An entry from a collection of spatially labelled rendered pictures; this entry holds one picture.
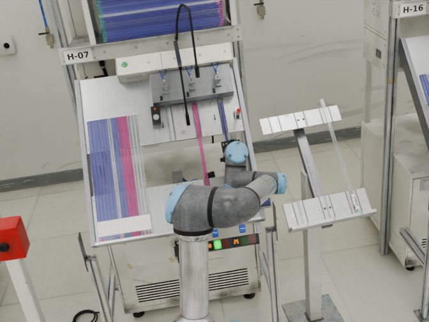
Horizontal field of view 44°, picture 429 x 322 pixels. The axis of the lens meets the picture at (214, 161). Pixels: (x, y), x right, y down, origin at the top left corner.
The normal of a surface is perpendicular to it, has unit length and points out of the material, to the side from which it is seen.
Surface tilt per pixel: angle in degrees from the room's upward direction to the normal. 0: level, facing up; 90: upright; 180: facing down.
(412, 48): 45
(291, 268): 0
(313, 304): 90
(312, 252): 90
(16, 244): 90
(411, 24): 90
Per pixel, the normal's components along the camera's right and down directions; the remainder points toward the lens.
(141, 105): 0.01, -0.25
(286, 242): -0.11, -0.88
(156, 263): 0.11, 0.45
